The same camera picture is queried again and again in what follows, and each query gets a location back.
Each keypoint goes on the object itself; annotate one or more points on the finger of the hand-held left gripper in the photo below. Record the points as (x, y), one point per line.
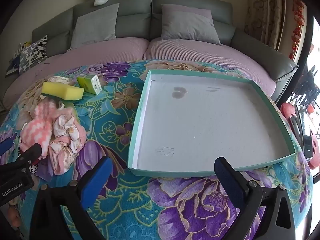
(31, 155)
(6, 146)

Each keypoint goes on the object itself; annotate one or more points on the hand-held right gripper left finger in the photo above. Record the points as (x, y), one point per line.
(96, 177)

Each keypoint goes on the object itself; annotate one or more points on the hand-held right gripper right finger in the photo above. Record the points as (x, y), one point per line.
(227, 177)

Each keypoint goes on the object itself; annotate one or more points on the pink printed cloth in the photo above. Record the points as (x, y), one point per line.
(65, 142)

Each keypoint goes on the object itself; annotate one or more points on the pink white striped towel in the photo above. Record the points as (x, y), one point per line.
(42, 120)

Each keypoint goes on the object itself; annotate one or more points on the teal cardboard box lid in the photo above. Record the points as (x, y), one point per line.
(200, 120)

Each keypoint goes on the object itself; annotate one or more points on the yellow green sponge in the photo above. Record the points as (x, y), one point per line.
(62, 91)

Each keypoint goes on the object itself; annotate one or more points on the cream lace cloth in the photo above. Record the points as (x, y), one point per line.
(58, 79)

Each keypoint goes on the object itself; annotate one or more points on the green tissue pack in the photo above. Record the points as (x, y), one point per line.
(86, 83)

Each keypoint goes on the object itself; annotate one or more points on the floral teal purple blanket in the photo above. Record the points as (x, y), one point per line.
(155, 205)

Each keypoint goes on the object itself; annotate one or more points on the blue white fabric item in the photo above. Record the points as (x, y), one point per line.
(13, 66)

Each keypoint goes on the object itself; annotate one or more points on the dark screen device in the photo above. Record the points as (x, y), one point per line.
(303, 130)

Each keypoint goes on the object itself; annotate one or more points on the black white patterned cushion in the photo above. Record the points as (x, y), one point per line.
(32, 53)

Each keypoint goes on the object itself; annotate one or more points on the yellow white box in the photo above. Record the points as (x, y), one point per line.
(26, 44)

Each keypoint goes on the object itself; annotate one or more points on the pink sofa seat cover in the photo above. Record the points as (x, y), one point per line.
(200, 52)
(87, 55)

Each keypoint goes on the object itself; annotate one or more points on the grey cushion with pink band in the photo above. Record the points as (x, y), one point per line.
(190, 25)

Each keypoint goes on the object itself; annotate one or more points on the red hanging decoration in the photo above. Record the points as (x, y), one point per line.
(297, 25)

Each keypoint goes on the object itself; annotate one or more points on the beige patterned curtain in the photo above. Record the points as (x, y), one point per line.
(265, 12)

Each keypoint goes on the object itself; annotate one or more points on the grey sofa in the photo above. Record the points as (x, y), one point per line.
(140, 12)

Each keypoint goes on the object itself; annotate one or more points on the dark metal frame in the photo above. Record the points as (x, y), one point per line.
(307, 85)

